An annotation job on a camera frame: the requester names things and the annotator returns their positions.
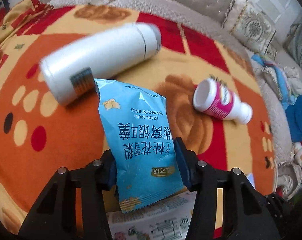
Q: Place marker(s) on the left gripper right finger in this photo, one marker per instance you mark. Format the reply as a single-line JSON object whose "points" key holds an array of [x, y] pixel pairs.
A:
{"points": [[186, 161]]}

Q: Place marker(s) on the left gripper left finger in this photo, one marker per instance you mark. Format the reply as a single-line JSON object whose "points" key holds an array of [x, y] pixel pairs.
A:
{"points": [[108, 170]]}

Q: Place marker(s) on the blue snack bag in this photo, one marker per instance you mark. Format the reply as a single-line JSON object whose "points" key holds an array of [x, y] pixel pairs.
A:
{"points": [[137, 131]]}

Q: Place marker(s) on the white printed plastic package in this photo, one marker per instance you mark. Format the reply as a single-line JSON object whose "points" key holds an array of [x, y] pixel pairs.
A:
{"points": [[167, 219]]}

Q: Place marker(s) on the orange red patterned blanket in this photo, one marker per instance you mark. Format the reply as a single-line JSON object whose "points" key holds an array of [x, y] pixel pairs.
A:
{"points": [[37, 135]]}

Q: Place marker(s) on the white pink yogurt bottle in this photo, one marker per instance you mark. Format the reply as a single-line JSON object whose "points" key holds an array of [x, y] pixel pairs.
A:
{"points": [[217, 100]]}

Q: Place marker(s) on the large white cylindrical bottle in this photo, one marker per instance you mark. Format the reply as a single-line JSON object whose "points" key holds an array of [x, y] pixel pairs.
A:
{"points": [[69, 72]]}

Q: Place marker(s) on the blue pillow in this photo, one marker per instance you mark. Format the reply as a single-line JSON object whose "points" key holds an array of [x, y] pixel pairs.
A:
{"points": [[294, 119]]}

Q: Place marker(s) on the colourful blue blanket pile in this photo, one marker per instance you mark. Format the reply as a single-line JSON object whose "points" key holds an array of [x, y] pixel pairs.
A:
{"points": [[276, 79]]}

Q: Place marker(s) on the large embroidered cushion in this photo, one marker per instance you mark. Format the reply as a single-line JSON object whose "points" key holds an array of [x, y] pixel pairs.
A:
{"points": [[249, 26]]}

